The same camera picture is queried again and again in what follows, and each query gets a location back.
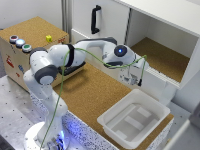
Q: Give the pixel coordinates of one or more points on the white sliding door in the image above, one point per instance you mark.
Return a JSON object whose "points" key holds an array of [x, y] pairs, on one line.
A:
{"points": [[113, 20]]}

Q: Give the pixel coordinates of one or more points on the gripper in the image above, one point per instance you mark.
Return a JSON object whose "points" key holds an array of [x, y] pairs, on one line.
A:
{"points": [[133, 72]]}

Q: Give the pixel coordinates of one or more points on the white cabinet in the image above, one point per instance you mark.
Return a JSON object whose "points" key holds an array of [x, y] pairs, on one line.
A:
{"points": [[173, 20]]}

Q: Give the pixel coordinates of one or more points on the blue button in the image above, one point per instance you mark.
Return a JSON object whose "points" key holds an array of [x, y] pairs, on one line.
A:
{"points": [[20, 42]]}

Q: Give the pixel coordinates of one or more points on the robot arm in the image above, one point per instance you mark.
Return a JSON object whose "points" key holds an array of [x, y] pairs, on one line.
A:
{"points": [[50, 63]]}

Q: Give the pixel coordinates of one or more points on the green button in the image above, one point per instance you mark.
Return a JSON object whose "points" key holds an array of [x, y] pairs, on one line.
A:
{"points": [[26, 48]]}

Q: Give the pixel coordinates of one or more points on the white plastic box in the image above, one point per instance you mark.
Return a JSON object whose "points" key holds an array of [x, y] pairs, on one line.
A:
{"points": [[133, 120]]}

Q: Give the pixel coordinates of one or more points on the yellow block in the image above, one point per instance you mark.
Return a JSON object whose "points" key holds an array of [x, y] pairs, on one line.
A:
{"points": [[49, 38]]}

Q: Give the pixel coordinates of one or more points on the red button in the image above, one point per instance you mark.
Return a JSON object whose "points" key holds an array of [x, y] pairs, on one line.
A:
{"points": [[14, 38]]}

